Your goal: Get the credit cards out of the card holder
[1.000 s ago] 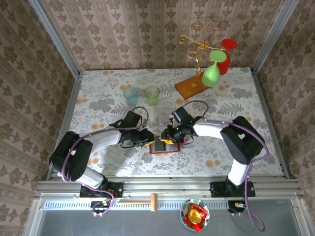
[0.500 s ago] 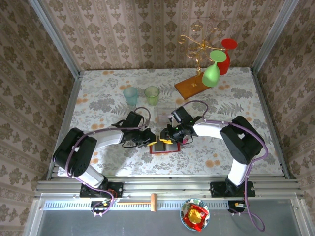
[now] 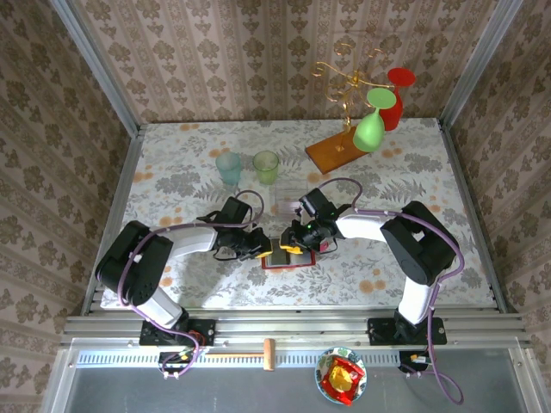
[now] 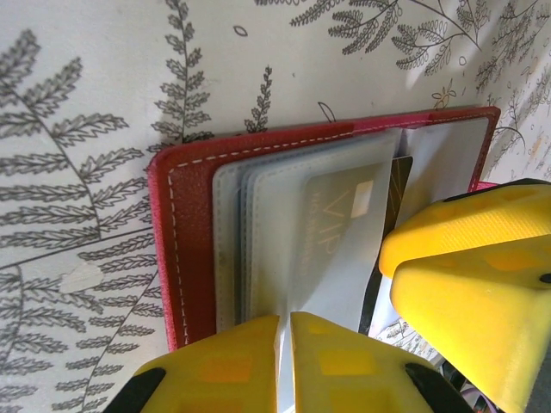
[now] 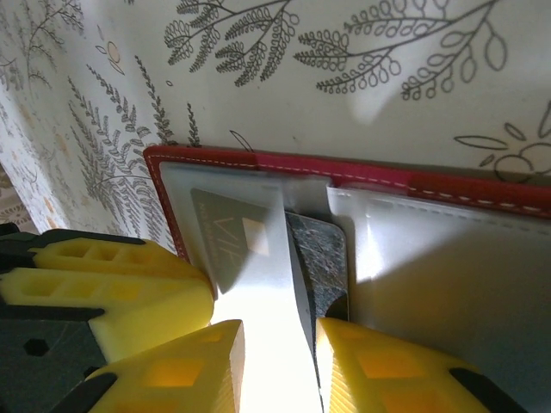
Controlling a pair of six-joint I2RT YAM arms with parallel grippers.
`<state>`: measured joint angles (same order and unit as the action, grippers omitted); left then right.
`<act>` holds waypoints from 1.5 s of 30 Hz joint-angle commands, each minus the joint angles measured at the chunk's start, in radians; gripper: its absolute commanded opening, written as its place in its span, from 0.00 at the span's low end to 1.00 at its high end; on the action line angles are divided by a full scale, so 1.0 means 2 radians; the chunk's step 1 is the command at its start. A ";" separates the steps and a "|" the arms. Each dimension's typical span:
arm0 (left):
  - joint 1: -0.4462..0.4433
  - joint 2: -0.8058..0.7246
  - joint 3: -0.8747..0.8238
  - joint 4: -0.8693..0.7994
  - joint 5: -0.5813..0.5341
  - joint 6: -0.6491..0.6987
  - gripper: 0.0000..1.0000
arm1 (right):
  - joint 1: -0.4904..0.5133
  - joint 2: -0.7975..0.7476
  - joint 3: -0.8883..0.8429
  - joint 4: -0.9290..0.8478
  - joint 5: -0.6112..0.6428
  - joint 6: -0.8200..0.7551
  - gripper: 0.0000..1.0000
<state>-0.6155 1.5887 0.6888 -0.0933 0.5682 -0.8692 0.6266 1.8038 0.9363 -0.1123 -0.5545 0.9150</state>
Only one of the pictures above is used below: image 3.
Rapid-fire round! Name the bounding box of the red card holder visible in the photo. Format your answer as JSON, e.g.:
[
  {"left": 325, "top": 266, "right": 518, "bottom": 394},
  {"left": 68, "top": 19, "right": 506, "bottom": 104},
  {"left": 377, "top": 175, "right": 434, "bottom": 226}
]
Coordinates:
[{"left": 261, "top": 237, "right": 333, "bottom": 272}]

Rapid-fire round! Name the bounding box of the clear plastic tray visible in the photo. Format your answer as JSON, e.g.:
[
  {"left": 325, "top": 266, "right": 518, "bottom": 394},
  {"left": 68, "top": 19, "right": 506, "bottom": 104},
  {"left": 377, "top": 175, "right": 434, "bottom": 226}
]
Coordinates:
[{"left": 273, "top": 179, "right": 322, "bottom": 216}]

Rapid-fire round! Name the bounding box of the blue plastic cup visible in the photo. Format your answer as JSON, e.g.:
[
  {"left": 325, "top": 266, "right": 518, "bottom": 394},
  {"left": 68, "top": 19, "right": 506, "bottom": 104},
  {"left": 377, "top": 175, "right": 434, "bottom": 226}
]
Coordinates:
[{"left": 214, "top": 151, "right": 242, "bottom": 187}]

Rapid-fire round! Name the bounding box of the green plastic cup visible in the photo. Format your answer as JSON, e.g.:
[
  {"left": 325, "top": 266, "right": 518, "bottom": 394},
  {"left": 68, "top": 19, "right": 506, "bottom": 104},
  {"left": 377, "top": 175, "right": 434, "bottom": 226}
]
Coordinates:
[{"left": 251, "top": 150, "right": 280, "bottom": 186}]

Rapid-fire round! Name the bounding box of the wooden mallet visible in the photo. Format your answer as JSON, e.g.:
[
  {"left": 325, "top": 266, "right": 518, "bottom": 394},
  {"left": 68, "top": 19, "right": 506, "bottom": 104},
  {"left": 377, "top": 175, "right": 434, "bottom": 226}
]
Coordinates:
[{"left": 205, "top": 338, "right": 276, "bottom": 372}]

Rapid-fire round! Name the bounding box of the slotted metal strip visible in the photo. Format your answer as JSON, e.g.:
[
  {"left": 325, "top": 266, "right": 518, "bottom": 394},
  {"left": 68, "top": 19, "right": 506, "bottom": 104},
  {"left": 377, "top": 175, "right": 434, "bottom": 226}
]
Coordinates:
[{"left": 76, "top": 348, "right": 514, "bottom": 368}]

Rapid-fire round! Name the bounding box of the green wine glass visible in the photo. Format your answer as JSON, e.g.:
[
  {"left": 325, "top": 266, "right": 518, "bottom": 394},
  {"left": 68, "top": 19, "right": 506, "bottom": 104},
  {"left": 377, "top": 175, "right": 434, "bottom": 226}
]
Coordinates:
[{"left": 352, "top": 87, "right": 397, "bottom": 153}]

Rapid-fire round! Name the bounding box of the patterned bowl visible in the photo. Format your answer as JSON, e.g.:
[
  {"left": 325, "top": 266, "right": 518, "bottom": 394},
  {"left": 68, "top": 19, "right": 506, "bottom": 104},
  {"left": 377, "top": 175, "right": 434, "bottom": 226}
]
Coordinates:
[{"left": 314, "top": 347, "right": 368, "bottom": 405}]

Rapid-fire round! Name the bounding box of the red yellow snack packet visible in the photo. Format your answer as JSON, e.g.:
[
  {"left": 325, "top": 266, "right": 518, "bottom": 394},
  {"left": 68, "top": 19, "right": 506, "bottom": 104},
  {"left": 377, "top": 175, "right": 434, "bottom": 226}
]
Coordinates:
[{"left": 321, "top": 355, "right": 362, "bottom": 408}]

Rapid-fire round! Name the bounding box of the red wine glass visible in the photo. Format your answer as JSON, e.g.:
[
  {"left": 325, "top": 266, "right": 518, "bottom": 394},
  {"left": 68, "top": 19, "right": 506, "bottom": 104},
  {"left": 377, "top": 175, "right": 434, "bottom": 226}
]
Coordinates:
[{"left": 378, "top": 67, "right": 418, "bottom": 133}]

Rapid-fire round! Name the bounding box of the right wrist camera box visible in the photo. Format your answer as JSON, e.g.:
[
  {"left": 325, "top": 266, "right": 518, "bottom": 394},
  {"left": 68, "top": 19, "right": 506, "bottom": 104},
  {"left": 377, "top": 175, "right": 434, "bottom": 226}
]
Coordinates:
[{"left": 299, "top": 188, "right": 336, "bottom": 219}]

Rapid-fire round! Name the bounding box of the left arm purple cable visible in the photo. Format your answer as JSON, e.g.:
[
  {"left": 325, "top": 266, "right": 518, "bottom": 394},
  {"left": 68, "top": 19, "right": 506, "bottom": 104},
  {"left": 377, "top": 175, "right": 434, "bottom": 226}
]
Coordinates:
[{"left": 116, "top": 188, "right": 265, "bottom": 382}]

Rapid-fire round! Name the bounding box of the gold wire glass rack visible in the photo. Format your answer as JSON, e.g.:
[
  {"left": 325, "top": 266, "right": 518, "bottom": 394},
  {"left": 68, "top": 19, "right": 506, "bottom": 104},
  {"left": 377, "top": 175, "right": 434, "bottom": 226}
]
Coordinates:
[{"left": 304, "top": 40, "right": 387, "bottom": 176}]

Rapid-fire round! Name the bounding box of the aluminium mounting rail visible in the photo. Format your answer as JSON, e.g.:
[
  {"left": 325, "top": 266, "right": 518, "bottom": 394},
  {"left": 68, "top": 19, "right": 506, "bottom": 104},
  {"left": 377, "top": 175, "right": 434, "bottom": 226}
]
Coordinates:
[{"left": 59, "top": 305, "right": 534, "bottom": 348}]

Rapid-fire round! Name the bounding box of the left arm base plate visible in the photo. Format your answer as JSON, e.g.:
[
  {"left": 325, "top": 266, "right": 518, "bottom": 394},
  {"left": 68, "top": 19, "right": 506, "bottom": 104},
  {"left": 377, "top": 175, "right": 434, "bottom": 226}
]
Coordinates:
[{"left": 139, "top": 318, "right": 216, "bottom": 348}]

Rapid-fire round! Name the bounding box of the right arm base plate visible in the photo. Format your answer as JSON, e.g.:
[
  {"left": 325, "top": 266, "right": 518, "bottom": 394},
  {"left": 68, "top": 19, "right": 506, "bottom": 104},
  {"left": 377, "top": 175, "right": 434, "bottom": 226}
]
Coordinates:
[{"left": 367, "top": 317, "right": 448, "bottom": 346}]

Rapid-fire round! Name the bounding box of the aluminium table side rail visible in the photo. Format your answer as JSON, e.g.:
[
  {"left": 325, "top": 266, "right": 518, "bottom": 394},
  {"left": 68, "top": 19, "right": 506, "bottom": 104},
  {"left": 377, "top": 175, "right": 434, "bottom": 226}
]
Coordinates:
[
  {"left": 79, "top": 126, "right": 145, "bottom": 317},
  {"left": 436, "top": 118, "right": 520, "bottom": 315}
]

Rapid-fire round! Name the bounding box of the black cable connector block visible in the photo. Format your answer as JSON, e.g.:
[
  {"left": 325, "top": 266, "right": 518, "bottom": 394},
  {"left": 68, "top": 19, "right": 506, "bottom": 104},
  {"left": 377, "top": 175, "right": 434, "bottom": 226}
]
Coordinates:
[
  {"left": 158, "top": 350, "right": 195, "bottom": 379},
  {"left": 398, "top": 350, "right": 433, "bottom": 379}
]

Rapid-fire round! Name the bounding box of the aluminium frame post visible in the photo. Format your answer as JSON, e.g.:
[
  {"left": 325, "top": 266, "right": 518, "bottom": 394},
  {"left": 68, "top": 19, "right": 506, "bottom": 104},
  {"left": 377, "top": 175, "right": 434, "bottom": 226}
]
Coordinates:
[
  {"left": 437, "top": 0, "right": 526, "bottom": 130},
  {"left": 47, "top": 0, "right": 143, "bottom": 139}
]

